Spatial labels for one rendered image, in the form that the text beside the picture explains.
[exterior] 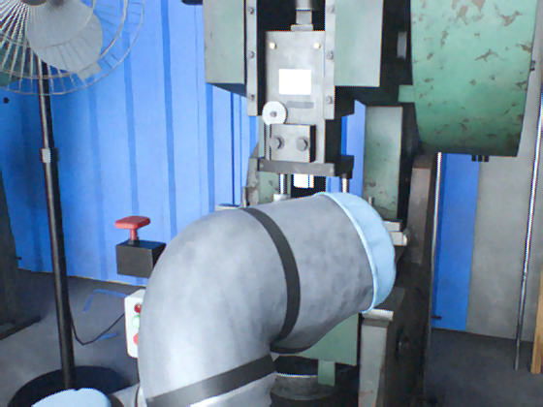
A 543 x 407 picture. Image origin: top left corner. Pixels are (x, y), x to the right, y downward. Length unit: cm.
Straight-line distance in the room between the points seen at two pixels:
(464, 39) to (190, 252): 64
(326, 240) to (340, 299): 5
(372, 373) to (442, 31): 64
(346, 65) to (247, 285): 86
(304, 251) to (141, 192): 257
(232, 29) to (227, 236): 92
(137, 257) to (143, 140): 164
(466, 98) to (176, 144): 201
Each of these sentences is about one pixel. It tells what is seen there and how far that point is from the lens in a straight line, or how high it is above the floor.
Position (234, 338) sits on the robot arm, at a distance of 42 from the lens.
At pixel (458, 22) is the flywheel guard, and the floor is 116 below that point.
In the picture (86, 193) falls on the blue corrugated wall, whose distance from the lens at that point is 320.
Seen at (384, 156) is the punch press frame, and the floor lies 88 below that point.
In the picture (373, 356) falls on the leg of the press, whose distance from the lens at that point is 117.
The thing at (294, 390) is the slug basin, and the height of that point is 37.
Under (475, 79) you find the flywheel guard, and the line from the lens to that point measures 100.
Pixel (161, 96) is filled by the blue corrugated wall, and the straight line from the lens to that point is 285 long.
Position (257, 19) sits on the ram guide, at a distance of 132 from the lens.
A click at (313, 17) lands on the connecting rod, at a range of 137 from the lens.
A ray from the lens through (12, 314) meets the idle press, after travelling 287.
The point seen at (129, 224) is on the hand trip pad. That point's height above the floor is 76.
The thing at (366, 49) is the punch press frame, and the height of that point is 113.
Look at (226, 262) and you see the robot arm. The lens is 42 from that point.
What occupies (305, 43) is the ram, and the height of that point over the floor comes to 115.
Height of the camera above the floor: 108
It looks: 14 degrees down
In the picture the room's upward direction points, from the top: 1 degrees clockwise
